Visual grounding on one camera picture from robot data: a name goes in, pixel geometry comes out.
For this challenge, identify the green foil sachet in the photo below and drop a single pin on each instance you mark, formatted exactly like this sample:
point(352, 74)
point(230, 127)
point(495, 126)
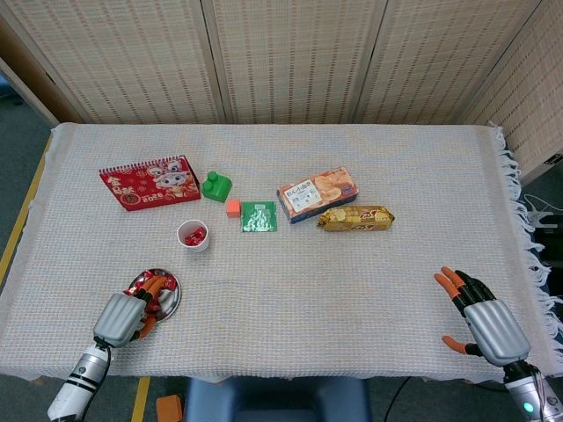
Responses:
point(259, 217)

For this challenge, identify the orange floor block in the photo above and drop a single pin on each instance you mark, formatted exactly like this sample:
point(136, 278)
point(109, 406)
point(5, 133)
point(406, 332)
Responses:
point(169, 409)

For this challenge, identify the woven bamboo screen panel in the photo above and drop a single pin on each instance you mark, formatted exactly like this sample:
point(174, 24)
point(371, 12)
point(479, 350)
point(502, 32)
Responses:
point(440, 57)
point(123, 57)
point(26, 70)
point(536, 88)
point(299, 57)

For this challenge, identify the golden biscuit packet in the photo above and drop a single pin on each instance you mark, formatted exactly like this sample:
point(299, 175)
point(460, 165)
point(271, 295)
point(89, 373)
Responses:
point(356, 220)

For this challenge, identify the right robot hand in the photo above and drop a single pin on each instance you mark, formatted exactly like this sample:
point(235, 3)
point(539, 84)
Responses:
point(497, 329)

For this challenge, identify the orange cube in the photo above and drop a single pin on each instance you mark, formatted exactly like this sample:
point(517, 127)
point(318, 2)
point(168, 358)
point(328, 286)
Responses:
point(233, 209)

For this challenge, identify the white paper cup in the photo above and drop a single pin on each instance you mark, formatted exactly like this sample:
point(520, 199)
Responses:
point(202, 247)

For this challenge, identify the green toy block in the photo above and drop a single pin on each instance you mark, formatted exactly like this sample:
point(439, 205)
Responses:
point(217, 189)

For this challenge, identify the round metal plate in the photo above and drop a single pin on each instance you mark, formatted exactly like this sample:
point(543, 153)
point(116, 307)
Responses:
point(169, 303)

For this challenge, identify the white waffle tablecloth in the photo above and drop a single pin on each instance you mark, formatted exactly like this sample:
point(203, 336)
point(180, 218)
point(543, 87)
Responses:
point(308, 285)

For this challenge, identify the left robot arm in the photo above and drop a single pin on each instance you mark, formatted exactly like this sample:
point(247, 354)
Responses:
point(81, 373)

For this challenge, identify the orange blue biscuit box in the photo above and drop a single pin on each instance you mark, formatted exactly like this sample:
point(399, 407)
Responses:
point(316, 193)

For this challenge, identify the blue cushioned chair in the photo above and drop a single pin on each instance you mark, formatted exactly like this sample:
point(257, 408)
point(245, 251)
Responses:
point(272, 402)

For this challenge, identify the blue background object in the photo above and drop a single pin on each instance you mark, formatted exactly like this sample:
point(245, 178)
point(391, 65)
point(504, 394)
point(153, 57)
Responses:
point(3, 88)

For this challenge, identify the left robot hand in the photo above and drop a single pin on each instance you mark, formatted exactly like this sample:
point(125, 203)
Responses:
point(119, 321)

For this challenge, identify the red desk calendar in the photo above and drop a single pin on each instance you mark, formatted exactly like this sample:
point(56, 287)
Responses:
point(149, 189)

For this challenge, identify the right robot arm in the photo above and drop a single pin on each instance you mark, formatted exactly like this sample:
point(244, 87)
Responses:
point(523, 387)

